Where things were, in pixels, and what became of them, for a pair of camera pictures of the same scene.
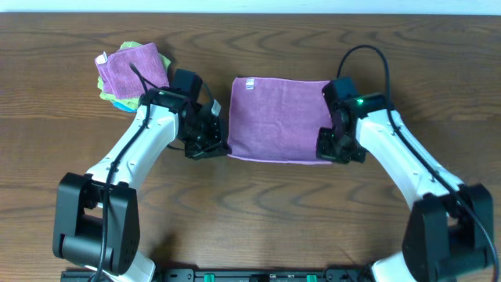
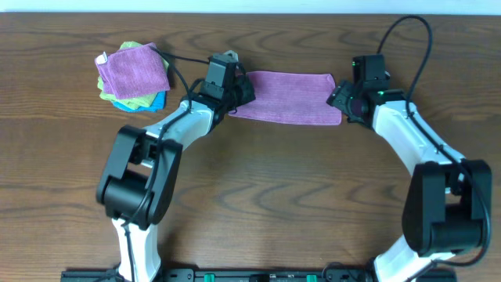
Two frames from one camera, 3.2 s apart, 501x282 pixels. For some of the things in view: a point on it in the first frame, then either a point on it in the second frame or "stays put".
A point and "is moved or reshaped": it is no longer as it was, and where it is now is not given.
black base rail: [239, 276] stays put
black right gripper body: [340, 150] → [345, 95]
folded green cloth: [132, 101] stays put
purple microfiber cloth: [277, 119] is moved or reshaped
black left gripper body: [203, 138] → [237, 95]
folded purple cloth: [119, 80] stays put
